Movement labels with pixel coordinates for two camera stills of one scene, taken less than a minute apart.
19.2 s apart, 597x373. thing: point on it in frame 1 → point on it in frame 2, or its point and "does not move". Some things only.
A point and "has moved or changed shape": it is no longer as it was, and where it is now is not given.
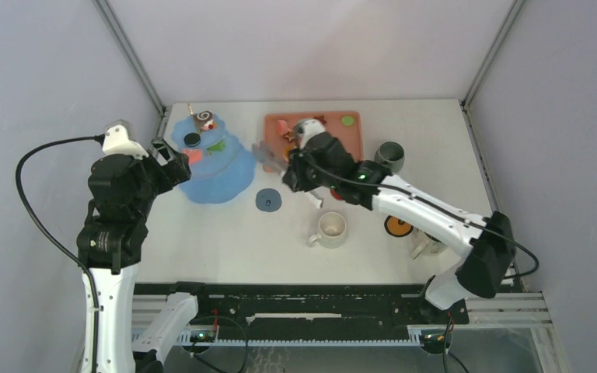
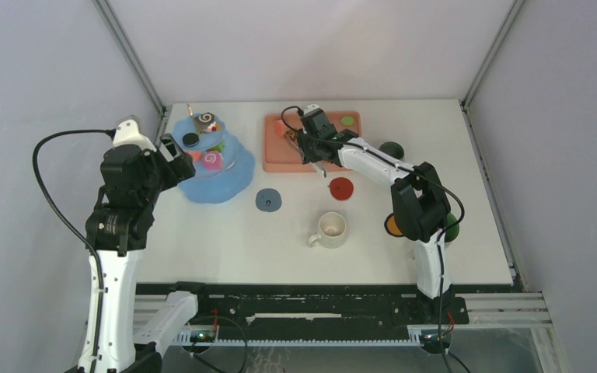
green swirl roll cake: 217,148 does not move
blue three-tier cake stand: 228,167 does not move
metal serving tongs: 278,164 has moved or changed shape
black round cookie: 192,139 does not move
